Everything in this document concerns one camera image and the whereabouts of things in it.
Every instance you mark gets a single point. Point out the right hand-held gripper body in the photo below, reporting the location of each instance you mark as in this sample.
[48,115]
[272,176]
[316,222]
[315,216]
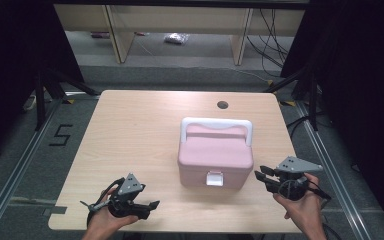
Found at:
[296,165]

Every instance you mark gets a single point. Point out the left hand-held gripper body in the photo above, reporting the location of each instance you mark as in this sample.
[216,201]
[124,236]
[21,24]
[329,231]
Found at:
[130,186]

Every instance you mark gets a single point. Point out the person's left hand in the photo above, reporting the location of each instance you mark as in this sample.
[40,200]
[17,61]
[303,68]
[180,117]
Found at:
[101,223]

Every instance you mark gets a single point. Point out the person's right hand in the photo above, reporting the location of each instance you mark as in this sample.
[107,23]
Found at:
[305,213]

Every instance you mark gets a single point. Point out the yellow black tape piece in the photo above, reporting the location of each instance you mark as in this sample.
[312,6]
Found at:
[288,103]
[68,101]

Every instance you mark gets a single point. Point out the black tripod stand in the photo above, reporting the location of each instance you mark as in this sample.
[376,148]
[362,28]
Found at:
[40,100]
[313,100]

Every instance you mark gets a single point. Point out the grey tape strip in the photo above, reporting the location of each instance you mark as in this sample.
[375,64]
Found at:
[55,210]

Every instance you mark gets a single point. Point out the black curtain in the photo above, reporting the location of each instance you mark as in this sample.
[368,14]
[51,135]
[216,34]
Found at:
[363,66]
[10,50]

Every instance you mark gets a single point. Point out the clear plastic bag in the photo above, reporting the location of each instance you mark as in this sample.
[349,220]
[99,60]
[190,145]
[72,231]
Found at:
[176,38]

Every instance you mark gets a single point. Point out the aluminium floor rail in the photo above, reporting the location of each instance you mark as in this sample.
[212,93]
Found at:
[17,173]
[346,206]

